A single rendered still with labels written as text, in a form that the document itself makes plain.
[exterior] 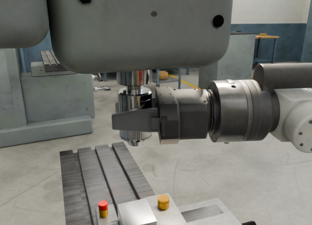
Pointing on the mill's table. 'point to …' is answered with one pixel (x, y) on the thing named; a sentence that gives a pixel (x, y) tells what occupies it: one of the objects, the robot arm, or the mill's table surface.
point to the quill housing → (138, 29)
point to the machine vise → (187, 214)
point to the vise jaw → (170, 217)
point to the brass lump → (163, 201)
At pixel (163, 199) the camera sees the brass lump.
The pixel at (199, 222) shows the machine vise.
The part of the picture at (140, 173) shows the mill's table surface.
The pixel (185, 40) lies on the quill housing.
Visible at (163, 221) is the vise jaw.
